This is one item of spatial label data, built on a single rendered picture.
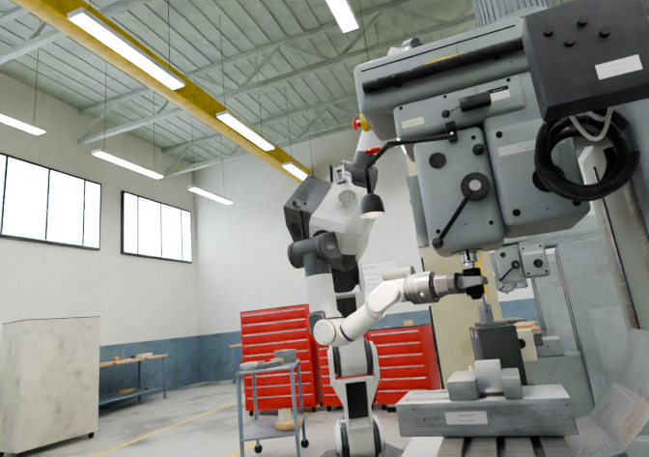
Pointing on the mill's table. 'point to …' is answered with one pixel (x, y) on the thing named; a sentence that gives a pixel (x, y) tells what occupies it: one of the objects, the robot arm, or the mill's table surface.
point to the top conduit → (443, 65)
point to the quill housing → (429, 180)
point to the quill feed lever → (473, 187)
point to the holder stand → (498, 345)
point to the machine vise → (489, 412)
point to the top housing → (422, 88)
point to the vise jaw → (463, 386)
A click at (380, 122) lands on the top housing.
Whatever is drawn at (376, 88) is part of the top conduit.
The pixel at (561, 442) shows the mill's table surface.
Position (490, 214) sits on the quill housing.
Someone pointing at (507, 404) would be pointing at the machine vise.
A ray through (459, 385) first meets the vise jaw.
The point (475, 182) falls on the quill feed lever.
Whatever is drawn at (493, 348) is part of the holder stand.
